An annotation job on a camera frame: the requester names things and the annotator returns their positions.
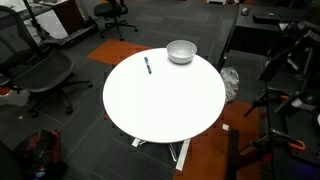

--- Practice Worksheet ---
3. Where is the white topped standing desk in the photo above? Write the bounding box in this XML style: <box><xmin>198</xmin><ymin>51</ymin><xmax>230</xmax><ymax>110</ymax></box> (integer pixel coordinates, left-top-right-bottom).
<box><xmin>0</xmin><ymin>0</ymin><xmax>100</xmax><ymax>48</ymax></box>

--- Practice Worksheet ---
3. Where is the black swivel office chair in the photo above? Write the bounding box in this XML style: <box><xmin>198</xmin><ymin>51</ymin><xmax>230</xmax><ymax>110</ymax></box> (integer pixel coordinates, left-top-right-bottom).
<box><xmin>93</xmin><ymin>0</ymin><xmax>140</xmax><ymax>42</ymax></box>

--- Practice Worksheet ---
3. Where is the white plastic bag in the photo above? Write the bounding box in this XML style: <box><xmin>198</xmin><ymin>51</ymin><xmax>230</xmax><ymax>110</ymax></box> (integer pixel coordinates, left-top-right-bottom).
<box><xmin>219</xmin><ymin>66</ymin><xmax>241</xmax><ymax>104</ymax></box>

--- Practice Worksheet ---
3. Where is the black mesh office chair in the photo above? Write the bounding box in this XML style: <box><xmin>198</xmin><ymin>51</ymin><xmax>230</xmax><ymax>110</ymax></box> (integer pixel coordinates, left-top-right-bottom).
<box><xmin>0</xmin><ymin>4</ymin><xmax>94</xmax><ymax>119</ymax></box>

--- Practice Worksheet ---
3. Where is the red and black backpack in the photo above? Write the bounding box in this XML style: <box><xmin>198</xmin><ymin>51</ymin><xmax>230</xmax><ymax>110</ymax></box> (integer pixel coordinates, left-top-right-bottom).
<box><xmin>13</xmin><ymin>128</ymin><xmax>68</xmax><ymax>180</ymax></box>

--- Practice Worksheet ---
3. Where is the white metal table base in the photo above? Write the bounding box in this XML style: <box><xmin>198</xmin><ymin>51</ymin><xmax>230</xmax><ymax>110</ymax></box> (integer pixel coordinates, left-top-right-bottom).
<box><xmin>131</xmin><ymin>137</ymin><xmax>192</xmax><ymax>172</ymax></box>

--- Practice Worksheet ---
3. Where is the black office desk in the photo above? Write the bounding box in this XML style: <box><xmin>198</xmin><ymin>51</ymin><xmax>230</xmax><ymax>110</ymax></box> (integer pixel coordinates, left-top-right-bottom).
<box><xmin>217</xmin><ymin>3</ymin><xmax>320</xmax><ymax>73</ymax></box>

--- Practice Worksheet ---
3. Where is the teal marker pen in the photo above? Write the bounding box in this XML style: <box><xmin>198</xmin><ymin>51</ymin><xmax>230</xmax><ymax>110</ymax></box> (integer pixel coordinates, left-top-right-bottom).
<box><xmin>143</xmin><ymin>56</ymin><xmax>153</xmax><ymax>75</ymax></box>

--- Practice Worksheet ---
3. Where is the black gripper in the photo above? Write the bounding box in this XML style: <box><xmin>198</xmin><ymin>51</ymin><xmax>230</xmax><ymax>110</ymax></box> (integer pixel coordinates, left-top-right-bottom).
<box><xmin>258</xmin><ymin>46</ymin><xmax>292</xmax><ymax>83</ymax></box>

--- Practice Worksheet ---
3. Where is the orange handled bar clamp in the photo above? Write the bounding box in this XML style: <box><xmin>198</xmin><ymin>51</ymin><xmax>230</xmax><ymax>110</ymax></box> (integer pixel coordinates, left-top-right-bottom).
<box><xmin>244</xmin><ymin>87</ymin><xmax>290</xmax><ymax>118</ymax></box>
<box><xmin>249</xmin><ymin>128</ymin><xmax>307</xmax><ymax>153</ymax></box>

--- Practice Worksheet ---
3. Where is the black keyboard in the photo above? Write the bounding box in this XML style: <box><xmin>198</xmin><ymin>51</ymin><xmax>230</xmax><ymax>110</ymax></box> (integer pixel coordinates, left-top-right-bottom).
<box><xmin>252</xmin><ymin>13</ymin><xmax>282</xmax><ymax>25</ymax></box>

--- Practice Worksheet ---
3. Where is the grey metal bowl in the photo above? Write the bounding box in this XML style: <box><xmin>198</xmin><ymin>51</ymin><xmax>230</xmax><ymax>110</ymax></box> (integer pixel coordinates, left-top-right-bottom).
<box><xmin>166</xmin><ymin>39</ymin><xmax>198</xmax><ymax>65</ymax></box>

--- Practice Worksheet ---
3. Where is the black upright post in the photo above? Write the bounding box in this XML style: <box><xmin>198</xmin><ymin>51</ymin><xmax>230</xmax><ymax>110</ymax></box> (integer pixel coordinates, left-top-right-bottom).
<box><xmin>225</xmin><ymin>128</ymin><xmax>241</xmax><ymax>180</ymax></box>

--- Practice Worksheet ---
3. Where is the brown wooden cabinet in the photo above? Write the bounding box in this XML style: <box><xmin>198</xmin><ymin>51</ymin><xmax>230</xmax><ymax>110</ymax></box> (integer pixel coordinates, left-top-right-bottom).
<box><xmin>52</xmin><ymin>0</ymin><xmax>86</xmax><ymax>35</ymax></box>

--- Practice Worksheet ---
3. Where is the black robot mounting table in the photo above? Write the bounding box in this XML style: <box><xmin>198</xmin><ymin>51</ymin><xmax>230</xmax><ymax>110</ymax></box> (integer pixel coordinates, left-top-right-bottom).
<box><xmin>265</xmin><ymin>99</ymin><xmax>320</xmax><ymax>180</ymax></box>

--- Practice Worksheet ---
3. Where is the grey computer mouse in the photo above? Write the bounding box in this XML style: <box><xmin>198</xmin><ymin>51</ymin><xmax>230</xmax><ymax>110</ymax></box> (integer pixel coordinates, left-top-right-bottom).
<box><xmin>240</xmin><ymin>6</ymin><xmax>251</xmax><ymax>17</ymax></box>

